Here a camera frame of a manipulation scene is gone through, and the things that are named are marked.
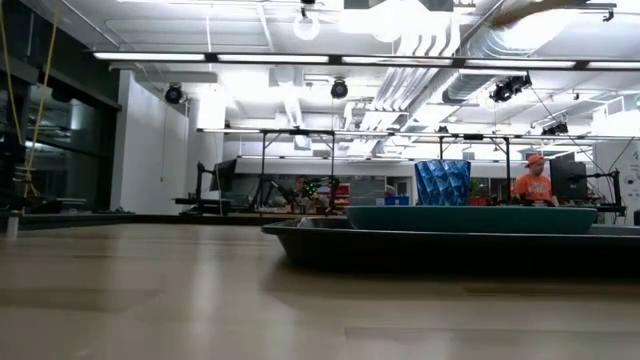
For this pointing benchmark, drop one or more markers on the black ceiling bracket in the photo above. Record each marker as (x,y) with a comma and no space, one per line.
(595,5)

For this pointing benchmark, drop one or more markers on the black background rig frame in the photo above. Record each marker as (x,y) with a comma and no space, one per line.
(263,165)
(507,170)

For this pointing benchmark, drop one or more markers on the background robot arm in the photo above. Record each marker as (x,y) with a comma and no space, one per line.
(320,182)

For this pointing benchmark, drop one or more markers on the black computer monitor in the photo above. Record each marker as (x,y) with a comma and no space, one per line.
(225,175)
(567,180)

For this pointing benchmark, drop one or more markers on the teal round plate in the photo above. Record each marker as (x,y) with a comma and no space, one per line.
(470,220)

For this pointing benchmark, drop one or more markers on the red storage bin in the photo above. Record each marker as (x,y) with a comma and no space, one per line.
(343,196)

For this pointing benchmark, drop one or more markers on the person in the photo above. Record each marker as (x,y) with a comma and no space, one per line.
(534,187)
(305,201)

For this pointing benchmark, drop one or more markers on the blue storage bin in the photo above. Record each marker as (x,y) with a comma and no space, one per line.
(397,201)

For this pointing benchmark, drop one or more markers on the black aluminium table frame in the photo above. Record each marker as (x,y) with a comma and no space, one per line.
(150,219)

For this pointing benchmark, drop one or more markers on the black rectangular tray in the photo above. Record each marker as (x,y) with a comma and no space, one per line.
(400,250)

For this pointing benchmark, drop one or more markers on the grey cabinet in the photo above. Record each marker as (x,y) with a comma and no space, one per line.
(367,192)

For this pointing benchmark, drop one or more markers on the blue faceted cup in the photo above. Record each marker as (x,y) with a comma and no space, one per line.
(442,182)

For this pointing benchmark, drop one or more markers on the white clamp post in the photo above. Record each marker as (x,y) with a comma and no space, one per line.
(12,225)

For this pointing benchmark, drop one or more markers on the black ceiling spotlight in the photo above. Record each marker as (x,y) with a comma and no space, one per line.
(173,94)
(339,89)
(510,88)

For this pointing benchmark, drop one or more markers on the silver ventilation duct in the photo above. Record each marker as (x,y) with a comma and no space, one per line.
(465,85)

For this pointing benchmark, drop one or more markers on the LED light bar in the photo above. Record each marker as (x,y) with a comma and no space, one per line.
(150,56)

